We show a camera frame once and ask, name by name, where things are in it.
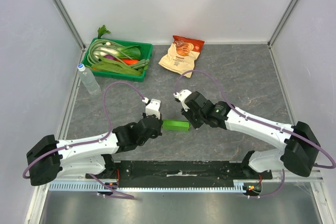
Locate green leafy vegetable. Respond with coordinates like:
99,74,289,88
91,61,142,76

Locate light blue cable duct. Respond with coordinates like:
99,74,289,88
48,180,252,193

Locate orange carrot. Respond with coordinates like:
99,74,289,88
121,59,139,66

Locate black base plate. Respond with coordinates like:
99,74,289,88
96,161,272,187

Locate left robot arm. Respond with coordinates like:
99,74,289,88
23,115,163,186

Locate celery leaf sprig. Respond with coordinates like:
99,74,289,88
97,25,111,39

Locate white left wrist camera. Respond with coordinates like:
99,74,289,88
142,97,161,119

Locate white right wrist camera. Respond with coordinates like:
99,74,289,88
173,89,192,111

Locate purple onion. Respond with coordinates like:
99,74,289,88
104,55,115,60

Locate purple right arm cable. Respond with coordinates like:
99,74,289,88
175,69,336,200

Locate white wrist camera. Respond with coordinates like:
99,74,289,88
142,97,161,119
173,89,192,111

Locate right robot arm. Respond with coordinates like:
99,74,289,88
174,90,319,177

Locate green asparagus bunch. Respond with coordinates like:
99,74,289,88
130,59,150,71

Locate bok choy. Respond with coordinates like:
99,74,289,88
93,46,141,60

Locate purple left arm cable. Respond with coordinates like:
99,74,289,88
23,81,148,199

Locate green paper box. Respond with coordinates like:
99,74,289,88
163,120,190,132

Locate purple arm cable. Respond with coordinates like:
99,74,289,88
175,69,336,200
23,81,148,199

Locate green long beans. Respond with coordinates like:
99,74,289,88
87,39,110,65

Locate red and cream snack bag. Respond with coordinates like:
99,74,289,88
159,35,205,74

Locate green plastic crate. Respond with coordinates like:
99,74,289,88
82,38,153,82

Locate clear plastic water bottle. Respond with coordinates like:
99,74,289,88
77,63,101,95

